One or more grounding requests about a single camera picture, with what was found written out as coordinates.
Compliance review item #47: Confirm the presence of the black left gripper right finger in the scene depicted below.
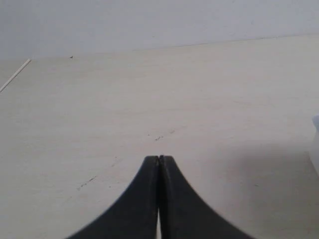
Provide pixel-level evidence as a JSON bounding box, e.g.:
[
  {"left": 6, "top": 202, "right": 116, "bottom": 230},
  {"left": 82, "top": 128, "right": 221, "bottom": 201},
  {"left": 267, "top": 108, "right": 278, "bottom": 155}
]
[{"left": 159, "top": 155, "right": 239, "bottom": 239}]

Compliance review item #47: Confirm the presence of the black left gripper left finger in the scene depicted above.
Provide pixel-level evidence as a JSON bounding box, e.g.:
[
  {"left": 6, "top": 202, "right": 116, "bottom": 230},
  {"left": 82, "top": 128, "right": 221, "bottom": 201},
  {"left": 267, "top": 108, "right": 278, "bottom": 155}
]
[{"left": 70, "top": 156, "right": 159, "bottom": 239}]

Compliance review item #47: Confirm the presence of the white lidded plastic container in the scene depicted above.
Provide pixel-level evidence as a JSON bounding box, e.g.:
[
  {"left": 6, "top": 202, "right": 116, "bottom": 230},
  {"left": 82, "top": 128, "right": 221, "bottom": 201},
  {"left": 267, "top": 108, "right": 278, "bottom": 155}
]
[{"left": 310, "top": 114, "right": 319, "bottom": 174}]

